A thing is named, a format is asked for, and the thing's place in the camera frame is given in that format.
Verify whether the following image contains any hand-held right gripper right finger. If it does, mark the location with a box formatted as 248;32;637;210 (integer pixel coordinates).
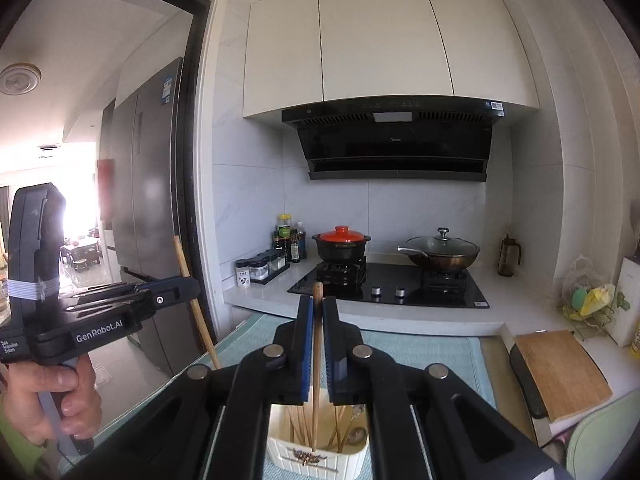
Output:
322;296;576;480

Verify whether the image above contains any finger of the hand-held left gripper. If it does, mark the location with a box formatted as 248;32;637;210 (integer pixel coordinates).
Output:
67;276;201;311
62;294;157;322

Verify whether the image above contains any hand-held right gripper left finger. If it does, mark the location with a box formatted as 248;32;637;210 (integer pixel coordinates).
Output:
65;295;316;480

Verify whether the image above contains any single wooden chopstick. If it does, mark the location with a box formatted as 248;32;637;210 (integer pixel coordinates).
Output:
311;281;324;453

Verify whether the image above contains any silver metal spoon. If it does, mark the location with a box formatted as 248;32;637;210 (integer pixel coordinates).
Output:
345;404;370;446

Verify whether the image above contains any white ribbed utensil holder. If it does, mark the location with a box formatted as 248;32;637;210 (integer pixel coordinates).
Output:
265;402;371;480

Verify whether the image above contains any person's left forearm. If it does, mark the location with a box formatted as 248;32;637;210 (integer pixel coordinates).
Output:
0;405;48;480

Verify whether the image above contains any person's left hand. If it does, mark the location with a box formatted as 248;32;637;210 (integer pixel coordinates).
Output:
0;357;103;448

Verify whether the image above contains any long wooden stick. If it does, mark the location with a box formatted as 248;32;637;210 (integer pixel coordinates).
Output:
172;235;222;371

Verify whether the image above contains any dining table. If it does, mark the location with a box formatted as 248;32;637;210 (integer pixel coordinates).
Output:
60;237;103;273

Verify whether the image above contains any black gas cooktop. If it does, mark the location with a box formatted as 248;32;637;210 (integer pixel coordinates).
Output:
287;260;491;309

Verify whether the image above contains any teal woven mat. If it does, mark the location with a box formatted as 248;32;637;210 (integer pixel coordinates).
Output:
215;312;496;480

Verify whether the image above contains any black clay pot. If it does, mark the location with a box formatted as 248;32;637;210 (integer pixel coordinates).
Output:
312;232;372;262

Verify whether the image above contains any dark sauce bottle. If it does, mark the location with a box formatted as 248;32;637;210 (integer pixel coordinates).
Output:
291;221;307;263

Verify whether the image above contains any grey refrigerator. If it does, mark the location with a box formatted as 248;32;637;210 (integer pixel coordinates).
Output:
97;56;193;376

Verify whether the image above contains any red pot lid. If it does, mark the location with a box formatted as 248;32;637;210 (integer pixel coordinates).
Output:
320;225;365;243

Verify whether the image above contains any green label sauce bottle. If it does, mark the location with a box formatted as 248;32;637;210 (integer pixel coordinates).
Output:
274;214;294;263

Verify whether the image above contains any dark frying pan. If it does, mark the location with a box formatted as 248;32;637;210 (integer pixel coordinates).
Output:
397;237;481;273

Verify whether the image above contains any glass pan lid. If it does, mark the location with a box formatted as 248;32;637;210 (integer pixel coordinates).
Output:
407;227;478;253

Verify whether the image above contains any round ceiling fixture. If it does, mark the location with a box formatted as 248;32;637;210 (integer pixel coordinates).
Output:
0;62;42;96

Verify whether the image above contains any brown glass pitcher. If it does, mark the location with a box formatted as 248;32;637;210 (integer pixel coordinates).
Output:
497;234;522;277

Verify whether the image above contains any black range hood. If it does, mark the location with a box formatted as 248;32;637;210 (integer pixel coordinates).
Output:
281;96;505;182

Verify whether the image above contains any wooden cutting board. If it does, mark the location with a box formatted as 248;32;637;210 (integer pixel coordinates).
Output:
515;330;613;423

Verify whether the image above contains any pale green plastic object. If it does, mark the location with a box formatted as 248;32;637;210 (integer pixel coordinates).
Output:
565;395;640;480

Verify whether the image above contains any white carton green print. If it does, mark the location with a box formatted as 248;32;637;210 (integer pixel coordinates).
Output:
612;256;640;348

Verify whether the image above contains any red wall box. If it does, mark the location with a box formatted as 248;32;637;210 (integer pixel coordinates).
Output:
97;159;116;221

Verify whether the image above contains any black door frame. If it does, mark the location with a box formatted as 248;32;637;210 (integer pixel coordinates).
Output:
0;0;226;376

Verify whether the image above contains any wire rack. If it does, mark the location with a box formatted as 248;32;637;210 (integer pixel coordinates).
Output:
570;305;616;343

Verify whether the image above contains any white wall cabinet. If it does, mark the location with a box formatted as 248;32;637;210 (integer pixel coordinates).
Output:
242;0;541;120

